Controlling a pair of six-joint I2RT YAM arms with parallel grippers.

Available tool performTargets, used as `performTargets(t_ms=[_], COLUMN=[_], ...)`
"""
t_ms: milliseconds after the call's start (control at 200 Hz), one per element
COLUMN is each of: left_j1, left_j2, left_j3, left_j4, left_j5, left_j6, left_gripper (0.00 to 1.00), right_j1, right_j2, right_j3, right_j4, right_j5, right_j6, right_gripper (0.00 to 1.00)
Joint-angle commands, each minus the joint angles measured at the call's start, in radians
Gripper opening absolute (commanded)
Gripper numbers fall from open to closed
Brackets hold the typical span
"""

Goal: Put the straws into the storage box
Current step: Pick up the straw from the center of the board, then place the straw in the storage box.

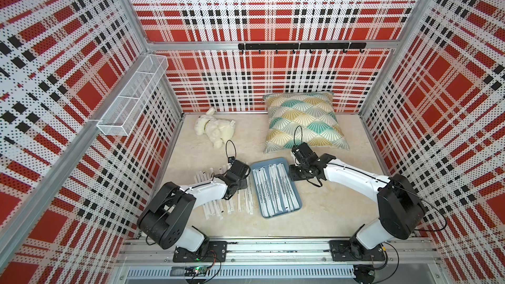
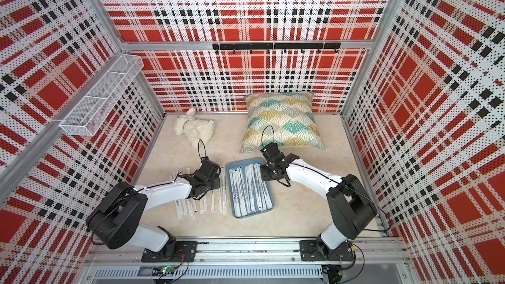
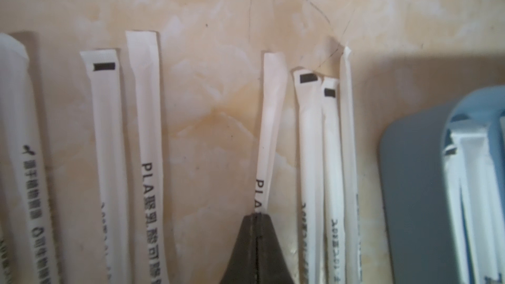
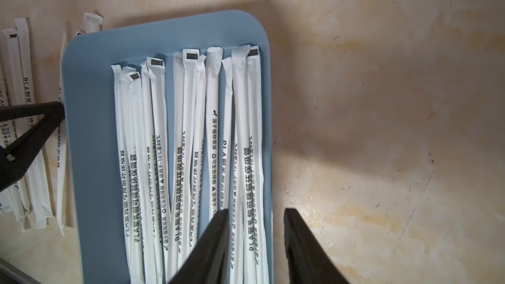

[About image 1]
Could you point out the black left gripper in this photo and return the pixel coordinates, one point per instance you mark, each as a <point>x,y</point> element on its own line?
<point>244,185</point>

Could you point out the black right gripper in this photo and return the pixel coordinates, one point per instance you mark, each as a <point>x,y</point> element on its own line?
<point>292,173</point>

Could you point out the white paper straw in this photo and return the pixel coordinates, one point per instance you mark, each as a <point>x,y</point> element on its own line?
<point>197,178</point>
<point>288,187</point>
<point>262,201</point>

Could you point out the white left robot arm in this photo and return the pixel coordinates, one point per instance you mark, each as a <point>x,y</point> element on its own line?
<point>165,218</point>

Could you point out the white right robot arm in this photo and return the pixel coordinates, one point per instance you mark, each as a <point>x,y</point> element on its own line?
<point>400,209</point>

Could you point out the geometric fan pattern pillow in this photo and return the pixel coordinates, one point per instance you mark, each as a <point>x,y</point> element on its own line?
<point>302,117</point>

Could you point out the white plush toy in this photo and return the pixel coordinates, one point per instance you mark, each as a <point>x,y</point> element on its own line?
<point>219,131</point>

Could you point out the green circuit board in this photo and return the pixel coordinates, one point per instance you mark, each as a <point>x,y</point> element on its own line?
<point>196,271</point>

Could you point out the black wall hook rail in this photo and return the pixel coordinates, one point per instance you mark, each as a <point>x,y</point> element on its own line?
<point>344,46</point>

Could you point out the white wire mesh basket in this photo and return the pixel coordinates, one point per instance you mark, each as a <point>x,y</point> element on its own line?
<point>141,81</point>

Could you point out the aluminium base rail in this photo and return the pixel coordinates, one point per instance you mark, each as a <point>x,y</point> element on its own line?
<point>277,259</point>

